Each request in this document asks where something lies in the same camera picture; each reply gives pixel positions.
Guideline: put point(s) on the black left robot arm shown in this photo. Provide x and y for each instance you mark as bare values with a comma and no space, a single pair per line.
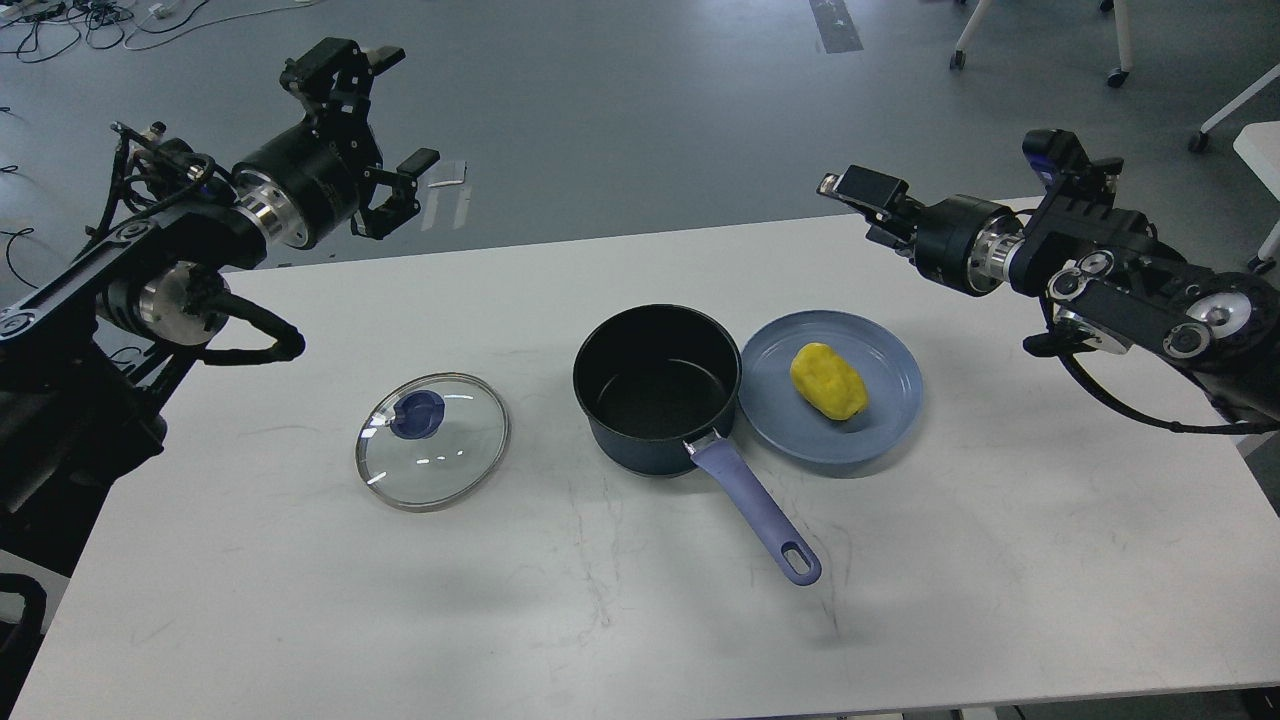
92,355

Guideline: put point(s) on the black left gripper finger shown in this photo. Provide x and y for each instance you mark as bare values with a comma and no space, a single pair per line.
388,198
333,82

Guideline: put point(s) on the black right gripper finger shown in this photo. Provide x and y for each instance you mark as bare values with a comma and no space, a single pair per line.
901,241
884,201

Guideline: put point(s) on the blue round plate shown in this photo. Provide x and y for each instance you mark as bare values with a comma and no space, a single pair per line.
789,425

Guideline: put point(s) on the white chair legs with casters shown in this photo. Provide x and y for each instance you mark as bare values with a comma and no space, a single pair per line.
1118,10

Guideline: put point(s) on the dark blue saucepan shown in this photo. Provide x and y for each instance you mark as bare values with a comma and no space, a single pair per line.
659,385

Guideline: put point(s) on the yellow potato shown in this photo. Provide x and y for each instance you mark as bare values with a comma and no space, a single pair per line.
828,383

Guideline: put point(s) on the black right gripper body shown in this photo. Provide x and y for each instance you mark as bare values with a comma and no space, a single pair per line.
965,243

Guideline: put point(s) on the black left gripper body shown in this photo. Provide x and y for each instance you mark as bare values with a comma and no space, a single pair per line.
309,178

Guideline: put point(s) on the glass pot lid blue knob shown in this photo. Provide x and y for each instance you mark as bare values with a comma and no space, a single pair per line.
432,441

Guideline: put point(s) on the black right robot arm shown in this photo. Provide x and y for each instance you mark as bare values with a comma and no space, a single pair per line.
1103,279

